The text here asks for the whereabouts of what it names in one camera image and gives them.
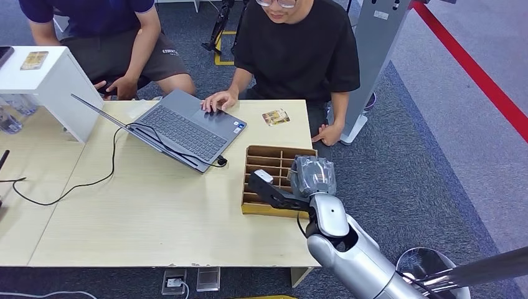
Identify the clear water bottle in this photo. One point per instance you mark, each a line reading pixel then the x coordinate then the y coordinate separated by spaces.
pixel 14 113

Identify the white shelf stand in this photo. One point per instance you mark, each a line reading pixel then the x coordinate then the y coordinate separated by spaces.
pixel 53 88

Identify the chrome round base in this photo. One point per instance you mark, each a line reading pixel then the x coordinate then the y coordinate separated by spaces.
pixel 425 264

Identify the blue-shirted person's left hand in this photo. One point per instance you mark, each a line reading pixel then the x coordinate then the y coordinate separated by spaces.
pixel 123 87

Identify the printed card on table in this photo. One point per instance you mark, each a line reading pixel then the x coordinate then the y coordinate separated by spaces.
pixel 276 117

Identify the person's left hand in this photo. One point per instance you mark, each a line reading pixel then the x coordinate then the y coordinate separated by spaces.
pixel 330 135

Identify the black antenna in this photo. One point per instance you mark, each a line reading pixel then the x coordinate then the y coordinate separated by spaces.
pixel 3 159

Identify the person's right forearm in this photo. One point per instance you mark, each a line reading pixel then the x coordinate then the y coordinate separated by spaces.
pixel 241 82

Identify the printed card on stand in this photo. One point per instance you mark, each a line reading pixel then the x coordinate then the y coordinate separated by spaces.
pixel 34 60

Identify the blue-shirted person's left forearm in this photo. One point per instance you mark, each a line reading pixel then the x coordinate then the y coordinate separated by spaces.
pixel 142 45

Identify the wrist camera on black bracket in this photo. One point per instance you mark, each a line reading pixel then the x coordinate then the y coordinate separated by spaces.
pixel 272 194

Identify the person's left forearm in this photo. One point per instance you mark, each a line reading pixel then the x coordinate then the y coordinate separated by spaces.
pixel 340 109

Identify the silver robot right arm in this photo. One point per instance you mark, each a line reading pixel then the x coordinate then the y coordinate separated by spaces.
pixel 350 254

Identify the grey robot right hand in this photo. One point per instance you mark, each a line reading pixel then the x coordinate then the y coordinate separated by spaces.
pixel 313 176

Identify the person in blue shirt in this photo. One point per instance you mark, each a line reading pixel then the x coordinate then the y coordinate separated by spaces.
pixel 107 37

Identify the black phone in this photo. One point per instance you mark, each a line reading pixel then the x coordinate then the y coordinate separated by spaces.
pixel 4 53

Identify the floor socket with plug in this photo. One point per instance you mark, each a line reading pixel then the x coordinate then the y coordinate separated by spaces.
pixel 173 282

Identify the person's right hand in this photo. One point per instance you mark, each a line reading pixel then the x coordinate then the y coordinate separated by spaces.
pixel 218 101

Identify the grey laptop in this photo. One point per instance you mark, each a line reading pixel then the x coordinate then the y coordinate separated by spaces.
pixel 185 130

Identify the grey kiosk stand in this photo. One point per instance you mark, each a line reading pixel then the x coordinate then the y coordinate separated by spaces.
pixel 373 53

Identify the person in black shirt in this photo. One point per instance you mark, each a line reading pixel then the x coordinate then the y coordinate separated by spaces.
pixel 297 53

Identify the silver floor plate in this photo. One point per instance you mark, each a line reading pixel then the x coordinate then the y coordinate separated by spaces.
pixel 208 280

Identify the black tripod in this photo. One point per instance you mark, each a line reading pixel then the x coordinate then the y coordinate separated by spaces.
pixel 218 29

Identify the wooden divider box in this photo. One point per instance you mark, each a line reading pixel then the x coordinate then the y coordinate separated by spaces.
pixel 264 159

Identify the table leg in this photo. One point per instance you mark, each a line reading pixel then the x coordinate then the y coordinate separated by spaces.
pixel 300 276

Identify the grey metal bar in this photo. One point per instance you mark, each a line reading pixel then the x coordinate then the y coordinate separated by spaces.
pixel 491 268

